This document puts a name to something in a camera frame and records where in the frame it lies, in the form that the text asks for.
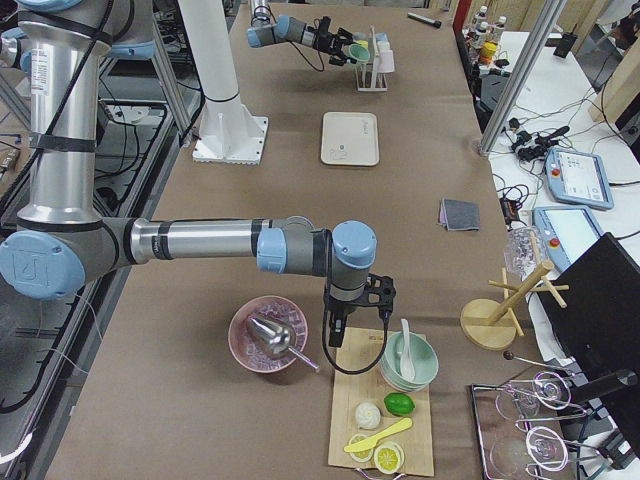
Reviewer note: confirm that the white steamed bun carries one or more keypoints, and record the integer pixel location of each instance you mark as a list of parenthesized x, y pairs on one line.
[(367, 416)]

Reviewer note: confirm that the teach pendant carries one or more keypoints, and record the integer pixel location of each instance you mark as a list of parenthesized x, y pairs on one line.
[(567, 232), (578, 178)]

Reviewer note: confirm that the wooden mug tree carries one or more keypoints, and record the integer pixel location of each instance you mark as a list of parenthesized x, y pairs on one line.
[(493, 325)]

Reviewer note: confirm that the white wire cup rack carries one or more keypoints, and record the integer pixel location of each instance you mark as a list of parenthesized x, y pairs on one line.
[(368, 79)]

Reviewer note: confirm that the yellow plastic knife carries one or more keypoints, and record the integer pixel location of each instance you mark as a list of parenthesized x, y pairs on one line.
[(371, 441)]

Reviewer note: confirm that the pink cup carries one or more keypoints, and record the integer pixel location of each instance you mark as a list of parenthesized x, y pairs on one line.
[(386, 62)]

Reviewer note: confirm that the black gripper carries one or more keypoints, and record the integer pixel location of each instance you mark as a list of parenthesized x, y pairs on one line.
[(339, 307), (325, 41)]

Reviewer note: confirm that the aluminium frame post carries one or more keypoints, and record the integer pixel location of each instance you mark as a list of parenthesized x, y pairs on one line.
[(529, 54)]

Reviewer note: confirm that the black glass rack tray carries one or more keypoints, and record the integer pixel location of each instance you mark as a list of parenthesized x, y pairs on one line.
[(551, 426)]

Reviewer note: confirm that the cream rabbit tray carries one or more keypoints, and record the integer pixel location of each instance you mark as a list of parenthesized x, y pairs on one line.
[(349, 139)]

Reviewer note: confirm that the grey folded cloth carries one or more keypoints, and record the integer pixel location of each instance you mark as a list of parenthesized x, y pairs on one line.
[(458, 215)]

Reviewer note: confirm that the teach pendant far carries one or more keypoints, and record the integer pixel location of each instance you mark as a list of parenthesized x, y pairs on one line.
[(578, 178)]

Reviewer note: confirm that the green lime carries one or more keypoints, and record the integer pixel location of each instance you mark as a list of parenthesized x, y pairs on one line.
[(399, 404)]

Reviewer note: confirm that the teach pendant near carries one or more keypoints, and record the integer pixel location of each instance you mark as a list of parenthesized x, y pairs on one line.
[(567, 232)]

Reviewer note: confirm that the bamboo cutting board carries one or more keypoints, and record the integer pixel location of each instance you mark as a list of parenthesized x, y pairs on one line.
[(359, 347)]

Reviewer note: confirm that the pink bowl with ice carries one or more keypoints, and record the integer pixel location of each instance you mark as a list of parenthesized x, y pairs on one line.
[(246, 351)]

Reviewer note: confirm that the metal ice scoop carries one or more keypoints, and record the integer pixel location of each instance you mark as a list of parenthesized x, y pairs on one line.
[(276, 339)]

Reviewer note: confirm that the metal tube black cap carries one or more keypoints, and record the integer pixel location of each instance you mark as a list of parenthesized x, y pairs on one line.
[(425, 20)]

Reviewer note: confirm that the black monitor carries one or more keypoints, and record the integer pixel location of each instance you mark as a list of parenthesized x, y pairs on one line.
[(599, 326)]

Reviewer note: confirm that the white ceramic spoon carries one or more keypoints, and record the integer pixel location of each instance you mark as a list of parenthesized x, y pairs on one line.
[(406, 365)]

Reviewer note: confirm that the white cup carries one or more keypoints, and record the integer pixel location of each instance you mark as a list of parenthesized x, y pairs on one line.
[(383, 46)]

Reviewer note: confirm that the green cup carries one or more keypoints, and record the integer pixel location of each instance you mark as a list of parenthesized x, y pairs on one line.
[(358, 54)]

